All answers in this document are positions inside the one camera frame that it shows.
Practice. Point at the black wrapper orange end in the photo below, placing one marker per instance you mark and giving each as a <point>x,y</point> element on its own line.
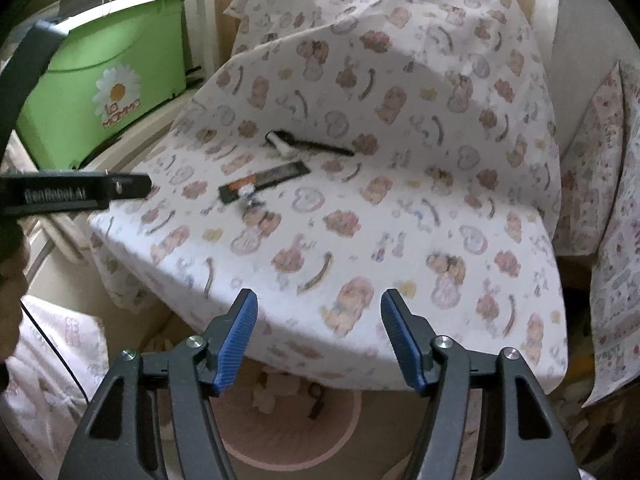
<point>280,174</point>

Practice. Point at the wooden panel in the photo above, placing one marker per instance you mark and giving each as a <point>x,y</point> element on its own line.
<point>230,5</point>

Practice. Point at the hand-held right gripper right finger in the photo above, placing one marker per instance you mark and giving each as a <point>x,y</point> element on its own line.
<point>402,345</point>

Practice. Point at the green plastic bin daisy label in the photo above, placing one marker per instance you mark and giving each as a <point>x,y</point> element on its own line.
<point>90,50</point>

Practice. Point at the bear print tablecloth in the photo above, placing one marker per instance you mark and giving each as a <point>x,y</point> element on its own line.
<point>375,185</point>

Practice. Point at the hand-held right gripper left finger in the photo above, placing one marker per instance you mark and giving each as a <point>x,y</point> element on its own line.
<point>235,345</point>

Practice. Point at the pink wastebasket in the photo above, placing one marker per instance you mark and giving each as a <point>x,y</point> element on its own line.
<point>340,435</point>

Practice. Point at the person's left forearm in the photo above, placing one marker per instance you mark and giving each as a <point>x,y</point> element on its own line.
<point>7,310</point>

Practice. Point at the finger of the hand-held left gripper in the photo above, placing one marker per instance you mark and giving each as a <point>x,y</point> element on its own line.
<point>130,185</point>

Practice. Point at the large white tissue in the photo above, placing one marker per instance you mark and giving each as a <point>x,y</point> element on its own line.
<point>285,382</point>

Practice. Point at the floral printed cushion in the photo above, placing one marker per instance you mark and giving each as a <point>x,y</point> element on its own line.
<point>582,170</point>

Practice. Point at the bear print hanging cloth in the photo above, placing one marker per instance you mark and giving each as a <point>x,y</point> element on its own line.
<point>620,300</point>

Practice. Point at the person's printed pyjama leg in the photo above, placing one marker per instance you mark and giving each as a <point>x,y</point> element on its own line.
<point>55,355</point>

